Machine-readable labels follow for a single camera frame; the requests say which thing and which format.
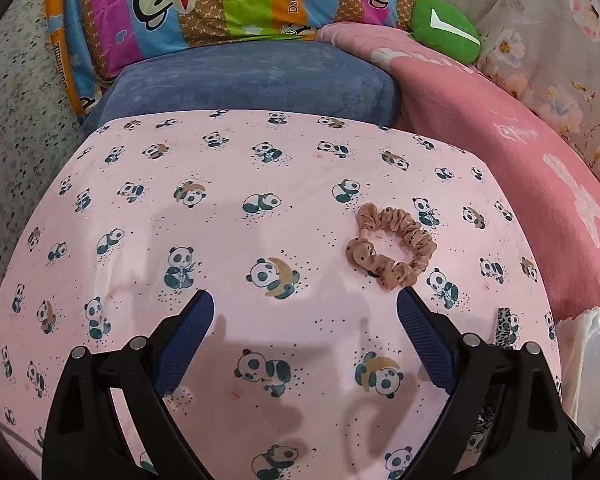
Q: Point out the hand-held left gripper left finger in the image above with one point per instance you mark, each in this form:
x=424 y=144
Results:
x=185 y=350

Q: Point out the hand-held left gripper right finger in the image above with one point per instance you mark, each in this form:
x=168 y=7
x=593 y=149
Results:
x=425 y=345

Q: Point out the brown dotted scrunchie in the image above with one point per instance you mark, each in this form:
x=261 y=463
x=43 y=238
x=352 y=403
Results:
x=420 y=240

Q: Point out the leopard print hair band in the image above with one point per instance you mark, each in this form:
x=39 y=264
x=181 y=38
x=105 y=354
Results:
x=503 y=325

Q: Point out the white plastic bag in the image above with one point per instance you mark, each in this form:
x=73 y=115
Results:
x=595 y=360

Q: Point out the pink panda print sheet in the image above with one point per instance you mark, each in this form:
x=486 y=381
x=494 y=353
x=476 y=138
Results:
x=280 y=200

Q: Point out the pink blanket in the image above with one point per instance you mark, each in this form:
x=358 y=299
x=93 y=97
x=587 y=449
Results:
x=530 y=160

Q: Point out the blue cushion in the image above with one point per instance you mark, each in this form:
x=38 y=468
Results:
x=255 y=75

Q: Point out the green pillow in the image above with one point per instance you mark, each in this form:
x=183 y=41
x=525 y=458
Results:
x=445 y=30

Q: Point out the floral cloth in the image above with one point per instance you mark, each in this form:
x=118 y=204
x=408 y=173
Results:
x=555 y=35

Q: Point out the colourful monkey print quilt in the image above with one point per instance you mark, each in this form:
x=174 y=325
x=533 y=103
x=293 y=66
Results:
x=205 y=0

